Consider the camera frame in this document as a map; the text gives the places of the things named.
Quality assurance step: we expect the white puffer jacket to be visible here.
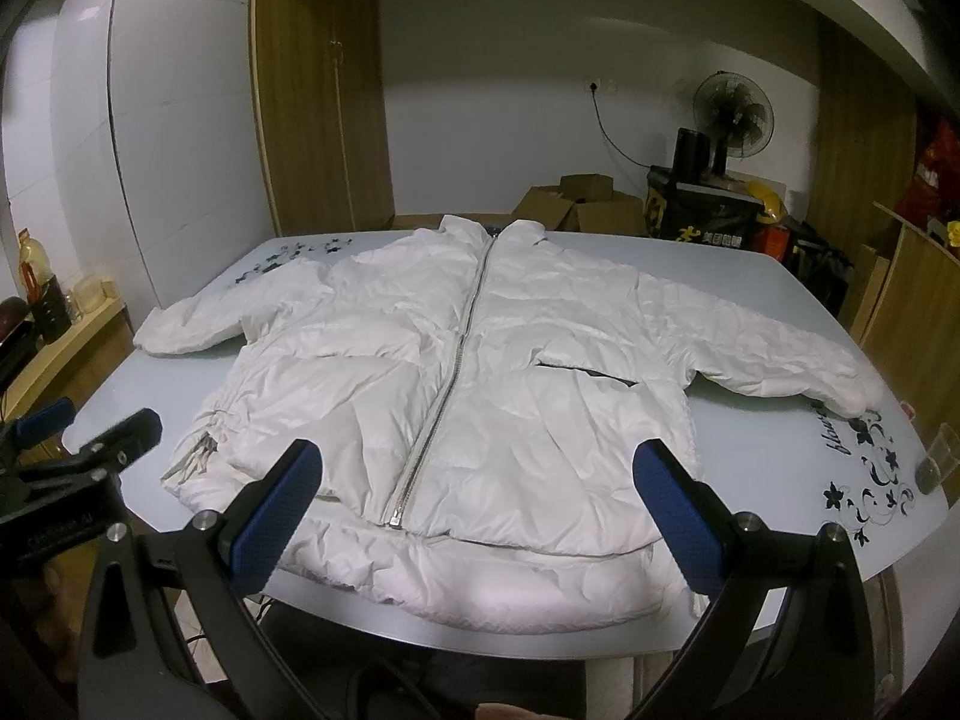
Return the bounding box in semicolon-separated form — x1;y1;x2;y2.
135;216;884;634

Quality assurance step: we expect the wooden side cabinet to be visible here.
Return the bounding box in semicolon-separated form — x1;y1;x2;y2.
2;298;133;421

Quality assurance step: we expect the dark soy sauce bottle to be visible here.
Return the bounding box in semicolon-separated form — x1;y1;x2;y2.
32;277;71;344

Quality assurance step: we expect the cooking oil bottle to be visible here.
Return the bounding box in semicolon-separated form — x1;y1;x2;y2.
18;227;53;304

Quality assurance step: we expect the clear plastic cup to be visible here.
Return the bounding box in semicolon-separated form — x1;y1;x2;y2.
914;422;960;494

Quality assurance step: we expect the wooden cabinet at right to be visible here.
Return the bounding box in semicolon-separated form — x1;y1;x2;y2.
859;203;960;444

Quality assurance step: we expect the black yellow storage box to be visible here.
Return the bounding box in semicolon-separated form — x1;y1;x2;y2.
644;166;773;250

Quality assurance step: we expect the yellow object on box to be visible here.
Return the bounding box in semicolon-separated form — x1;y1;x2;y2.
745;179;788;224

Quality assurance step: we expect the open cardboard box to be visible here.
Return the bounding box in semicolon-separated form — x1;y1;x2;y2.
511;174;646;238

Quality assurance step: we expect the red bag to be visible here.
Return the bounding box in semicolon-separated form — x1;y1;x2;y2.
895;122;960;229

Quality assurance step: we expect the black standing fan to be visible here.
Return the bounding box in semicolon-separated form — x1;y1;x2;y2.
693;71;775;179

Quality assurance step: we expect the brown wooden wardrobe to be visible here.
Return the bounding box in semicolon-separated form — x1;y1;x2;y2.
249;0;395;236

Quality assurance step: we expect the black wall cable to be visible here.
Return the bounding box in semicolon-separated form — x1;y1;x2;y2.
587;78;653;171

